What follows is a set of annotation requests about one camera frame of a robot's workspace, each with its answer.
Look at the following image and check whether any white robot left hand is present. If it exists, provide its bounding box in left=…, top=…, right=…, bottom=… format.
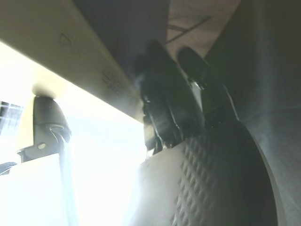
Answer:
left=0, top=40, right=283, bottom=226

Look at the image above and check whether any beige hardcover book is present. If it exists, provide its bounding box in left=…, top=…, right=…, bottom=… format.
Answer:
left=0, top=0, right=145, bottom=153

